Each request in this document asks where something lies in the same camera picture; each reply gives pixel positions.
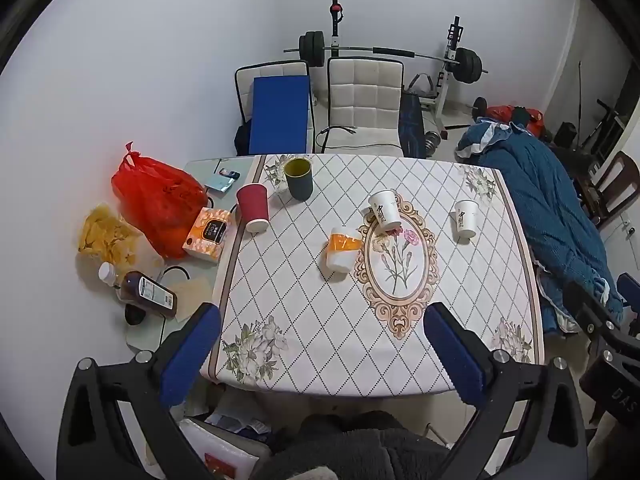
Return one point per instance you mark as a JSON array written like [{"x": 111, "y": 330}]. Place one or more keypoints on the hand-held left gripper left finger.
[{"x": 192, "y": 355}]

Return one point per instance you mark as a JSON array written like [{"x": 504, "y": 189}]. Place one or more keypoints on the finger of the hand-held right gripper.
[
  {"x": 600, "y": 310},
  {"x": 630, "y": 290}
]

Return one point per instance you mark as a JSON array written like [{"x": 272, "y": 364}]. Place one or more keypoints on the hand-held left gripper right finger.
[{"x": 455, "y": 360}]

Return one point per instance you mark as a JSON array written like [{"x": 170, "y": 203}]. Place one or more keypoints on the orange and white paper cup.
[{"x": 342, "y": 250}]

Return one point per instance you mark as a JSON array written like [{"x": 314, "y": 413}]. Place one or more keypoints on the red paper cup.
[{"x": 252, "y": 207}]

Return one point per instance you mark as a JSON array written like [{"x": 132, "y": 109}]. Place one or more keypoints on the dark green cup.
[{"x": 300, "y": 185}]

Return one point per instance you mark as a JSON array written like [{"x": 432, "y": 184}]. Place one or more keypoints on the black round cap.
[{"x": 134, "y": 314}]

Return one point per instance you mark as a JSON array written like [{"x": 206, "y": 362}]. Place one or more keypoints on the brown sauce bottle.
[{"x": 150, "y": 292}]

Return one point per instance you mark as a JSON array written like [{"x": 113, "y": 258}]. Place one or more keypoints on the blue and white plastic packet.
[{"x": 240, "y": 422}]

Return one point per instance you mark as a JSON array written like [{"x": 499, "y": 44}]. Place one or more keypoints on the white pillow with red label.
[{"x": 220, "y": 447}]

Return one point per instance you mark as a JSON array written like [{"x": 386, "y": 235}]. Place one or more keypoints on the brown wooden chair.
[{"x": 617, "y": 180}]

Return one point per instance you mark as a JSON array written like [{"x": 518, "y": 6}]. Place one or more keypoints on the diamond patterned floral tablecloth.
[{"x": 300, "y": 300}]

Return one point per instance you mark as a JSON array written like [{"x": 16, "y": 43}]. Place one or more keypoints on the orange tissue box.
[{"x": 207, "y": 235}]

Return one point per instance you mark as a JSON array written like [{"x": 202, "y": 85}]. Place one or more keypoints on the blue knit blanket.
[{"x": 540, "y": 200}]

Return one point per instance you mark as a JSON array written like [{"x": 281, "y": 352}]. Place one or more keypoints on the dark grey fleece clothing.
[{"x": 360, "y": 450}]

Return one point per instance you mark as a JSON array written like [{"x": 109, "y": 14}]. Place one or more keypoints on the clear bag of yellow chips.
[{"x": 107, "y": 237}]

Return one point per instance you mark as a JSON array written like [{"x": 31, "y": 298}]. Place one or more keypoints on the red plastic bag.
[{"x": 150, "y": 195}]

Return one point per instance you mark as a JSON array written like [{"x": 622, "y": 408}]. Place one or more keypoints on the black exercise machine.
[{"x": 602, "y": 125}]

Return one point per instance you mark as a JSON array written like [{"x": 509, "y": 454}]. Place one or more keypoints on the black speaker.
[{"x": 566, "y": 135}]

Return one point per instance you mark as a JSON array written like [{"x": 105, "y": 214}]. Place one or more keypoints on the light blue packet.
[{"x": 220, "y": 185}]

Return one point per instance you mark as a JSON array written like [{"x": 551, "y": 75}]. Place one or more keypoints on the chrome dumbbell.
[{"x": 434, "y": 141}]

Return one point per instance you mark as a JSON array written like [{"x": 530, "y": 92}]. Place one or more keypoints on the black bag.
[{"x": 242, "y": 140}]

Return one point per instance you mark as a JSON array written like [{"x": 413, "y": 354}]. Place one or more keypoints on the black weight plate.
[{"x": 479, "y": 107}]

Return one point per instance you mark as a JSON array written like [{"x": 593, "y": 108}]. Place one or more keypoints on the blue board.
[{"x": 279, "y": 115}]

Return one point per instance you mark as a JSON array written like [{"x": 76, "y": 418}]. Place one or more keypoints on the white padded chair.
[
  {"x": 280, "y": 70},
  {"x": 360, "y": 95}
]

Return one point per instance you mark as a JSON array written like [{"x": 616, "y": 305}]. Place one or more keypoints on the white barbell rack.
[{"x": 452, "y": 45}]

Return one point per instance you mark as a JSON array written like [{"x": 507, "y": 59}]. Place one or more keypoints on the barbell with black plates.
[{"x": 390, "y": 51}]

